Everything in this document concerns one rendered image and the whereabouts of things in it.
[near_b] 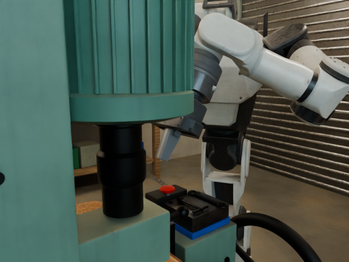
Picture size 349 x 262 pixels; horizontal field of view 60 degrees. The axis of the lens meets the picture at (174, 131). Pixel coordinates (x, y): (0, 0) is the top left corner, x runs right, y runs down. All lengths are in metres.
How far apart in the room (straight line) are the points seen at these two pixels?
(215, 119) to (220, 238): 0.48
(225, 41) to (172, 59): 0.29
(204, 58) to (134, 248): 0.36
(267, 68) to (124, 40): 0.39
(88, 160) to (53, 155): 3.14
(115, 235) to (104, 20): 0.23
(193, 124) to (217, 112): 0.44
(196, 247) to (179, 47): 0.36
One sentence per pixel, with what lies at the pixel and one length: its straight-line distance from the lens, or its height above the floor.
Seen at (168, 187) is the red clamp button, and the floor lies 1.02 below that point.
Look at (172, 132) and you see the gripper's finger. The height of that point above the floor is 1.13.
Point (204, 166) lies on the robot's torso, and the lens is 1.17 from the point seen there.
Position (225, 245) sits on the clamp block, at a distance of 0.62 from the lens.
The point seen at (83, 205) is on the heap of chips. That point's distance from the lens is 0.77.
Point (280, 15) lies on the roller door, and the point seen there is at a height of 1.90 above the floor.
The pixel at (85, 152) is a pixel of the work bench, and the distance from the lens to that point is 3.37.
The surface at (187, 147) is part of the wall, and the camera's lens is 4.62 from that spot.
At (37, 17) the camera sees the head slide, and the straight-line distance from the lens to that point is 0.26.
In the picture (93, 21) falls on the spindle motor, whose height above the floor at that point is 1.29.
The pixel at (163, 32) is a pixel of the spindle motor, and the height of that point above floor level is 1.28.
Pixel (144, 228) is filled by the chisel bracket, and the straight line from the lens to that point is 0.39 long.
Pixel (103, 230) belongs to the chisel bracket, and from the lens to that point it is 0.37.
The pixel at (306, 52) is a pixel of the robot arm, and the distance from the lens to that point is 0.83.
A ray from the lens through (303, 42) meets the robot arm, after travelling 0.89.
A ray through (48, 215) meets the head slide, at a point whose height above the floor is 1.13.
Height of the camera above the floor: 1.24
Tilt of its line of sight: 11 degrees down
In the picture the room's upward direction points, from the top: straight up
